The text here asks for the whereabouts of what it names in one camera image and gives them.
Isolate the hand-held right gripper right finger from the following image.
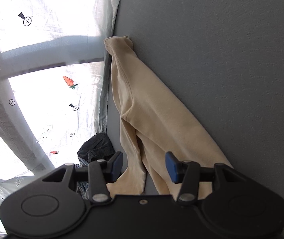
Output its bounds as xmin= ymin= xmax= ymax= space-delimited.
xmin=165 ymin=151 xmax=242 ymax=203

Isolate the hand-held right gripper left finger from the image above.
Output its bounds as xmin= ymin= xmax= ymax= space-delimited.
xmin=42 ymin=151 xmax=124 ymax=204

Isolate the beige shirt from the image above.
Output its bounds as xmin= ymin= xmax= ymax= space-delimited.
xmin=103 ymin=35 xmax=234 ymax=201

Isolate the black garment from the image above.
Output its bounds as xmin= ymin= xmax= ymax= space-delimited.
xmin=77 ymin=133 xmax=116 ymax=163

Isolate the checked garment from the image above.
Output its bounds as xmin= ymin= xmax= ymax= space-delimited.
xmin=74 ymin=157 xmax=92 ymax=200

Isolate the white printed sheet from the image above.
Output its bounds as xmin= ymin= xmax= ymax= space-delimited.
xmin=0 ymin=0 xmax=124 ymax=234

